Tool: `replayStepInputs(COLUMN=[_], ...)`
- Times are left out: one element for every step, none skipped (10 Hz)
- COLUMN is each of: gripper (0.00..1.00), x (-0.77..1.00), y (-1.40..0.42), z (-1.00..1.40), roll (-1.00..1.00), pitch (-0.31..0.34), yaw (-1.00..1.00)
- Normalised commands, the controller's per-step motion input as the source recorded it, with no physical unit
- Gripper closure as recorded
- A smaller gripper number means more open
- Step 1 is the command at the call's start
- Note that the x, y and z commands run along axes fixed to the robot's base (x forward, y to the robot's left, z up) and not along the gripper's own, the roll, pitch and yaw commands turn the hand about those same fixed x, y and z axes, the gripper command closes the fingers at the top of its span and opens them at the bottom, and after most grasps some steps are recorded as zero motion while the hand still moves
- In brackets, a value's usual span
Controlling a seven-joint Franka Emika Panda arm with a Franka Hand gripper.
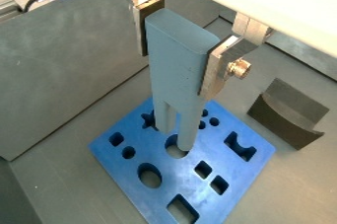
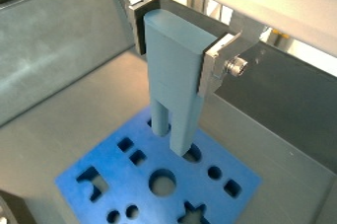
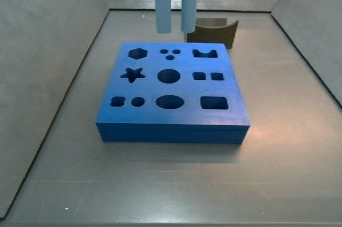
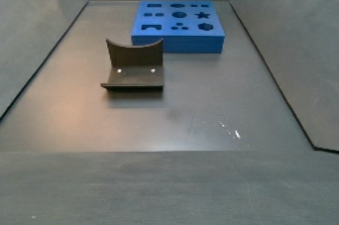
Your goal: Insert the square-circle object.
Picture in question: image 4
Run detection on black curved holder stand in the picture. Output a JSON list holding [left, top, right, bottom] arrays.
[[100, 40, 164, 90]]

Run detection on blue shape-sorter block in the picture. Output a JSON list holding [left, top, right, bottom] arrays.
[[131, 0, 225, 54]]

